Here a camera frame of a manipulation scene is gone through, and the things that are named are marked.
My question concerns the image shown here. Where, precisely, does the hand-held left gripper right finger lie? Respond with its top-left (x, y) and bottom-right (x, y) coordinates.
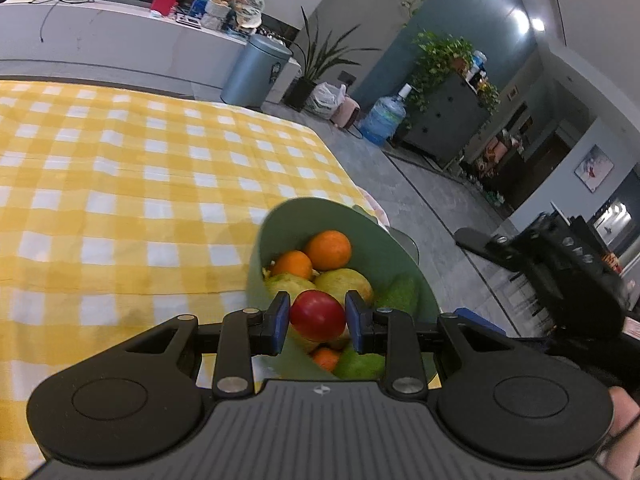
top-left (345, 291), bottom-right (531, 400)

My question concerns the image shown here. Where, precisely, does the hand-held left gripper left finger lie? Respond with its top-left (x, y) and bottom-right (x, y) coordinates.
top-left (112, 291), bottom-right (292, 400)

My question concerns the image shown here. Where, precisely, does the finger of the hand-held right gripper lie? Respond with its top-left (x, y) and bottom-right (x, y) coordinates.
top-left (454, 227), bottom-right (531, 272)
top-left (452, 308), bottom-right (508, 336)

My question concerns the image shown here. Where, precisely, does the large yellow-green guava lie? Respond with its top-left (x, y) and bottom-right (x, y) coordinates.
top-left (263, 272), bottom-right (316, 311)
top-left (314, 268), bottom-right (375, 311)

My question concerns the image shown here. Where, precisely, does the red tomato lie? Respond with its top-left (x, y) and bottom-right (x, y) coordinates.
top-left (289, 290), bottom-right (347, 343)

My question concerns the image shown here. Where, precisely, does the orange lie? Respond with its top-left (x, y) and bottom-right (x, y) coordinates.
top-left (304, 230), bottom-right (353, 273)
top-left (311, 346), bottom-right (342, 372)
top-left (270, 250), bottom-right (314, 281)

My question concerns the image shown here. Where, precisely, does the green cucumber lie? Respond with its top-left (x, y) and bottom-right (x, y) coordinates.
top-left (332, 272), bottom-right (421, 381)

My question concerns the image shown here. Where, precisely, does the green bowl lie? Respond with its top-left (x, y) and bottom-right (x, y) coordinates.
top-left (246, 197), bottom-right (440, 391)

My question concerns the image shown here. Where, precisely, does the person's right hand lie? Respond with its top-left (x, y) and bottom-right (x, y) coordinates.
top-left (597, 387), bottom-right (640, 480)

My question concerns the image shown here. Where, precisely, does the grey round stool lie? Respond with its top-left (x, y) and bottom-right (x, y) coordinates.
top-left (385, 226), bottom-right (421, 263)

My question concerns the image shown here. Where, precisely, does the cluttered shelf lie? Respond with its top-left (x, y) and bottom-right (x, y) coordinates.
top-left (465, 127), bottom-right (531, 206)

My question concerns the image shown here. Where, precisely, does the purple floral cloth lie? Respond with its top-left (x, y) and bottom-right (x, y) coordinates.
top-left (356, 186), bottom-right (391, 228)

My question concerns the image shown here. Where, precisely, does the grey cabinet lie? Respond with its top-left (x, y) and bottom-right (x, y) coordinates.
top-left (400, 72), bottom-right (493, 163)

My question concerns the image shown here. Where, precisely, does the small leafy plant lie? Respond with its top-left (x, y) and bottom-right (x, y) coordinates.
top-left (475, 77), bottom-right (501, 113)

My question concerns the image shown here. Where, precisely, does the blue water jug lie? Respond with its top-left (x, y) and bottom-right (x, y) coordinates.
top-left (359, 85), bottom-right (417, 147)

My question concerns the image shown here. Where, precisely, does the small pink appliance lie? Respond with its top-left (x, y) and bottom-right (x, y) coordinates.
top-left (330, 97), bottom-right (362, 129)

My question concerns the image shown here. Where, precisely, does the bushy pothos plant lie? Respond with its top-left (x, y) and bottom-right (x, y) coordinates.
top-left (407, 30), bottom-right (476, 113)

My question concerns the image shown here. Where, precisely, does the white plastic bag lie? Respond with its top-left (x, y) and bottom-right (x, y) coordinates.
top-left (305, 81), bottom-right (347, 120)

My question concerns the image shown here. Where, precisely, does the yellow checkered tablecloth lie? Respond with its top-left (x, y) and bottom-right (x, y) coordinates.
top-left (0, 79), bottom-right (386, 466)

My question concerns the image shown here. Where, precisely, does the sword-leaf potted plant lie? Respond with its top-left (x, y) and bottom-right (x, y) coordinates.
top-left (284, 6), bottom-right (383, 112)

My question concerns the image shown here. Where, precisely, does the blue-grey trash can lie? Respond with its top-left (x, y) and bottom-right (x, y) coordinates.
top-left (220, 34), bottom-right (293, 109)

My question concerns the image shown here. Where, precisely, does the beige hat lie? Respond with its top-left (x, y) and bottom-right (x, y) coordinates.
top-left (235, 7), bottom-right (263, 30)

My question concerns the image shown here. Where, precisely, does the white pot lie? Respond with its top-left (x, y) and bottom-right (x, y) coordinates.
top-left (201, 0), bottom-right (232, 28)

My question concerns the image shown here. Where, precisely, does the white marble console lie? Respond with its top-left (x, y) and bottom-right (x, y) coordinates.
top-left (0, 0), bottom-right (303, 101)

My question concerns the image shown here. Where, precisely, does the small wall picture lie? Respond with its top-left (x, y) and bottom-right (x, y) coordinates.
top-left (574, 144), bottom-right (615, 193)

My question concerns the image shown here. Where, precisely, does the black cable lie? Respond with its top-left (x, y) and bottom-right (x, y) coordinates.
top-left (39, 0), bottom-right (68, 43)

